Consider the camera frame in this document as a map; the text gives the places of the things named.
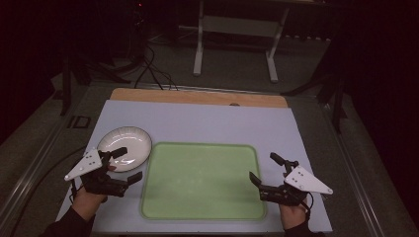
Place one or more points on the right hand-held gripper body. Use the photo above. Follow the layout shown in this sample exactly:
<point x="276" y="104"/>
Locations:
<point x="306" y="182"/>

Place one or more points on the pale blue table mat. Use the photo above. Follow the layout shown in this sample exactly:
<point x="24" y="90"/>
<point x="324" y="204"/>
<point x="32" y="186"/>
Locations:
<point x="204" y="121"/>

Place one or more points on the person's right hand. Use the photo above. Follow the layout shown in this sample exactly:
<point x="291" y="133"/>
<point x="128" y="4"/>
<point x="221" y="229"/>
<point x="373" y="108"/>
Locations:
<point x="293" y="215"/>

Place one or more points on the green rectangular tray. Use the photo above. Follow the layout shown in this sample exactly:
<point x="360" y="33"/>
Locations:
<point x="201" y="181"/>

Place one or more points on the white round plate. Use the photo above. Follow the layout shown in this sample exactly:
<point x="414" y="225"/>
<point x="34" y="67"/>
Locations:
<point x="130" y="140"/>

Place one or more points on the white metal stand frame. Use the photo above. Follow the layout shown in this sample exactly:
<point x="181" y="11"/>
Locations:
<point x="237" y="26"/>

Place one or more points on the black stand leg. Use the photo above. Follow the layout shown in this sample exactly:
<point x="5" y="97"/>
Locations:
<point x="338" y="105"/>
<point x="67" y="85"/>

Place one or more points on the person's left hand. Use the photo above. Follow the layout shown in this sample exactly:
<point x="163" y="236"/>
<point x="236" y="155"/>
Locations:
<point x="86" y="204"/>

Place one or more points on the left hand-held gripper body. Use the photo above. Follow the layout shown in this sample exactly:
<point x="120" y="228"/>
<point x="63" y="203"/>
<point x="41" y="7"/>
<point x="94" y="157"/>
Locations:
<point x="89" y="163"/>

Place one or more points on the black rectangular floor bracket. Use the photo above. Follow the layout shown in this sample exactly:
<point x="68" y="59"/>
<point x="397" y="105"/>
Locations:
<point x="79" y="121"/>

